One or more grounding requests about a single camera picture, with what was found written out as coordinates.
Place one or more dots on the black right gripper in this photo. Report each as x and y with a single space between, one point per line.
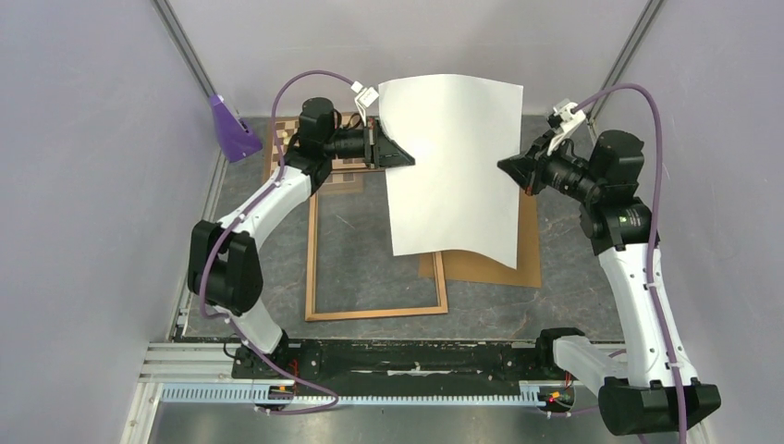
530 168

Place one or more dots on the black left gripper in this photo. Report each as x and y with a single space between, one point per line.
385 154

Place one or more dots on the red sunset photo print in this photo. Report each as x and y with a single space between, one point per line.
454 197

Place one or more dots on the brown cardboard backing board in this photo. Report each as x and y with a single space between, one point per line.
473 267

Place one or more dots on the wooden picture frame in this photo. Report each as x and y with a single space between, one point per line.
310 312

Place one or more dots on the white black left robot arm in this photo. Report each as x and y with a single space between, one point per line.
225 269

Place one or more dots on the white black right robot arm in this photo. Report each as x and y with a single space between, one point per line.
655 389

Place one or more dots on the wooden chessboard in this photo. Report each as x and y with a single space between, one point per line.
346 176

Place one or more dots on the purple wedge stand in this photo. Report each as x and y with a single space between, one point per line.
236 139

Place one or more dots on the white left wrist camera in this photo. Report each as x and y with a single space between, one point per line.
364 97

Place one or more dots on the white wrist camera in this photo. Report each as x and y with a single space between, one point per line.
364 97
564 120

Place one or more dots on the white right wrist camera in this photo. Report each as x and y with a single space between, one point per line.
564 120

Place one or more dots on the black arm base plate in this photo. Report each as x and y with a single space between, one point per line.
319 360

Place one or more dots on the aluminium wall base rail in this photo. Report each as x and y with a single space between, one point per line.
199 246

